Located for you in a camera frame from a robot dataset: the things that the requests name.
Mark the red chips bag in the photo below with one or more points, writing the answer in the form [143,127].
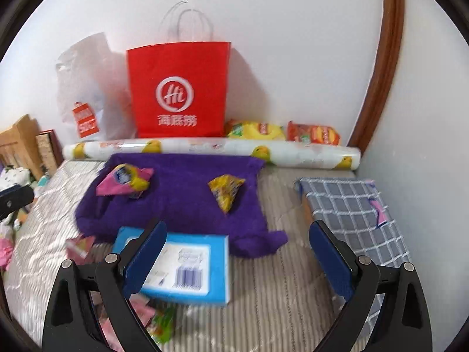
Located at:
[315,134]

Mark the grey checked folded pillowcase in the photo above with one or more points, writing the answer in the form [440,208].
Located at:
[344,201]

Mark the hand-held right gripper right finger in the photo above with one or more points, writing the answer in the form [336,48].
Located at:
[329,260]

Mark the rolled duck-print mat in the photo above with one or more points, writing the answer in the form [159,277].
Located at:
[205,146]

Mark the white spotted plush toy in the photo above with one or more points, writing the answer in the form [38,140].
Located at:
[14,178]

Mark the green snack packet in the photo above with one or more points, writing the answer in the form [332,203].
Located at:
[163,324]

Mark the pink flat snack packet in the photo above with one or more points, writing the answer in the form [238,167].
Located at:
[141,310]

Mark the brown wooden door frame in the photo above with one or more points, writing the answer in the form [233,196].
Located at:
[388,44]

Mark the yellow triangular snack packet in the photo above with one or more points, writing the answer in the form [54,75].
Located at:
[225,190]

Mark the yellow chips bag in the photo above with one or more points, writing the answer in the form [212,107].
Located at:
[256,130]

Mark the blue tissue box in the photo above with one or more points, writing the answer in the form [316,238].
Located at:
[205,264]

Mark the brown book box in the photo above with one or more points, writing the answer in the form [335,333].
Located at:
[47,150]

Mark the pink and yellow snack packet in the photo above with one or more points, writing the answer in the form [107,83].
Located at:
[124,179]

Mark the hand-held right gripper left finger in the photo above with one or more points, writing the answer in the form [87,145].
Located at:
[146,253]

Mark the purple towel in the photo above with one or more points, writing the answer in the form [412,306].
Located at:
[176,198]

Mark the red paper bag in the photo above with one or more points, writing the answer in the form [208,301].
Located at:
[176,80]

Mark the white plastic bag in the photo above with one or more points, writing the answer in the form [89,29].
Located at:
[84,80]

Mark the wooden headboard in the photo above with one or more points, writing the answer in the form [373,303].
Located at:
[18,139]

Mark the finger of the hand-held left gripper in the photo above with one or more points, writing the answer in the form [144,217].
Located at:
[14,201]

